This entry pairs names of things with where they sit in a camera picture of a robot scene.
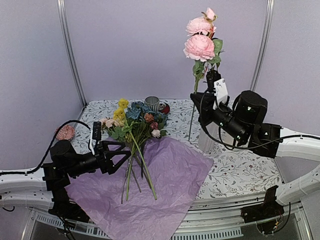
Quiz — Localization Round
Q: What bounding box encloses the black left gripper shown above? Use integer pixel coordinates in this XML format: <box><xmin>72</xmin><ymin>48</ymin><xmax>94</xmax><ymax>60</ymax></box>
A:
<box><xmin>66</xmin><ymin>141</ymin><xmax>132</xmax><ymax>178</ymax></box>

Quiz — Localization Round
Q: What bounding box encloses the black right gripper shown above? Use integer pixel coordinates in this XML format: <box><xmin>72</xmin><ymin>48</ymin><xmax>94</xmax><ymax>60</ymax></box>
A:
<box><xmin>192</xmin><ymin>91</ymin><xmax>249</xmax><ymax>143</ymax></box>

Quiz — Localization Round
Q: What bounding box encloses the pink paper flower bouquet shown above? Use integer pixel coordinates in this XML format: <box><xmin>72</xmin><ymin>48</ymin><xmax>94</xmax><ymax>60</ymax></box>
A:
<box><xmin>100</xmin><ymin>98</ymin><xmax>168</xmax><ymax>201</ymax></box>

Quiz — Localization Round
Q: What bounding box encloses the white ribbed vase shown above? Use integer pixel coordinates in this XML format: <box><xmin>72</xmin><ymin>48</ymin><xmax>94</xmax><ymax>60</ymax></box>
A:
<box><xmin>198</xmin><ymin>122</ymin><xmax>220</xmax><ymax>152</ymax></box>

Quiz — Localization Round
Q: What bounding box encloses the purple wrapping paper sheet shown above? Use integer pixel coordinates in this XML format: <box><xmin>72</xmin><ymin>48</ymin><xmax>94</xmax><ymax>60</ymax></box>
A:
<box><xmin>66</xmin><ymin>137</ymin><xmax>213</xmax><ymax>240</ymax></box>

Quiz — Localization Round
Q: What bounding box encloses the pink peony flower stem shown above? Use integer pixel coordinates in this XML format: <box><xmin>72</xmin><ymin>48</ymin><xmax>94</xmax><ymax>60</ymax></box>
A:
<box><xmin>182</xmin><ymin>7</ymin><xmax>225</xmax><ymax>143</ymax></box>

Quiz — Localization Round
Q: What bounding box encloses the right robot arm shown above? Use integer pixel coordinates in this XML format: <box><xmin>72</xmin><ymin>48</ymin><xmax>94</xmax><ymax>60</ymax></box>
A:
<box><xmin>190</xmin><ymin>90</ymin><xmax>320</xmax><ymax>223</ymax></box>

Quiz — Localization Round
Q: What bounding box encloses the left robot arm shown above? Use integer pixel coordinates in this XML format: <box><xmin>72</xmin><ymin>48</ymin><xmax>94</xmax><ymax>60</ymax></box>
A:
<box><xmin>0</xmin><ymin>140</ymin><xmax>131</xmax><ymax>223</ymax></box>

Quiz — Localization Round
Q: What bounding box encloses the red patterned saucer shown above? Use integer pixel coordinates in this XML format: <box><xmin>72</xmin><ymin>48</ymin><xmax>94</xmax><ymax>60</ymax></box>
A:
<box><xmin>159</xmin><ymin>102</ymin><xmax>170</xmax><ymax>115</ymax></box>

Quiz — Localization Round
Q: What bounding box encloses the striped ceramic cup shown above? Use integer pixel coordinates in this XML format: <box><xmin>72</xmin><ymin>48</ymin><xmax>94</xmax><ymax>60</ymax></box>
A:
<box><xmin>144</xmin><ymin>96</ymin><xmax>160</xmax><ymax>112</ymax></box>

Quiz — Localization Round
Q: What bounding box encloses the pink patterned bowl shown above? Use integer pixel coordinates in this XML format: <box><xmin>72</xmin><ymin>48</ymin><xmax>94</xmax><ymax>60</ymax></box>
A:
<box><xmin>55</xmin><ymin>124</ymin><xmax>75</xmax><ymax>141</ymax></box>

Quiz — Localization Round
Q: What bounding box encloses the floral tablecloth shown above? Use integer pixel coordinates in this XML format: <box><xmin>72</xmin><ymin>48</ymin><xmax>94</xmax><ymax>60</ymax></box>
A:
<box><xmin>48</xmin><ymin>99</ymin><xmax>282</xmax><ymax>201</ymax></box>

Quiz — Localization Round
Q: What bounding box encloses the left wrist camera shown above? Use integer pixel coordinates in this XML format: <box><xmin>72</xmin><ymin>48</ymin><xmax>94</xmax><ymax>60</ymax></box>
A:
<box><xmin>89</xmin><ymin>121</ymin><xmax>102</xmax><ymax>155</ymax></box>

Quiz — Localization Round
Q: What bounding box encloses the aluminium front rail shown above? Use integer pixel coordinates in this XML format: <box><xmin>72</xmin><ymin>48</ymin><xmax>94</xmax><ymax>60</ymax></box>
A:
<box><xmin>21</xmin><ymin>193</ymin><xmax>314</xmax><ymax>240</ymax></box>

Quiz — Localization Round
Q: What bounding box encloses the right metal frame post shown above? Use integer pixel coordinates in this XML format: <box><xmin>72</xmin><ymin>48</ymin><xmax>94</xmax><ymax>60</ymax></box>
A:
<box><xmin>249</xmin><ymin>0</ymin><xmax>275</xmax><ymax>92</ymax></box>

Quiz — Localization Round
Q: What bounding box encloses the metal frame post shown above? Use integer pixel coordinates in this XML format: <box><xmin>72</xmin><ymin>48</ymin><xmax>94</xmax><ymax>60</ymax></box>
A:
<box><xmin>249</xmin><ymin>0</ymin><xmax>275</xmax><ymax>92</ymax></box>
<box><xmin>56</xmin><ymin>0</ymin><xmax>88</xmax><ymax>108</ymax></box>

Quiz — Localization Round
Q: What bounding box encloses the left metal frame post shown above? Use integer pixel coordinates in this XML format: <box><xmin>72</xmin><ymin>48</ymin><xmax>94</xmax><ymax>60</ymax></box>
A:
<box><xmin>56</xmin><ymin>0</ymin><xmax>88</xmax><ymax>108</ymax></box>

